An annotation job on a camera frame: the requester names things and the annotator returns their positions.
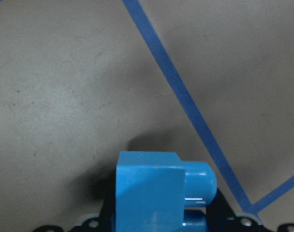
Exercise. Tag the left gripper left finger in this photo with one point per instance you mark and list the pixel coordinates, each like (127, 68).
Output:
(104, 222)

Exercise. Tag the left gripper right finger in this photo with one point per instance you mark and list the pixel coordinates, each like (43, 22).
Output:
(220, 217)

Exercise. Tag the blue toy block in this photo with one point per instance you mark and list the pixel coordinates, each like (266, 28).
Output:
(158, 192)

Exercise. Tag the brown paper table cover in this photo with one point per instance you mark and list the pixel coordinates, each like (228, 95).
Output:
(78, 84)

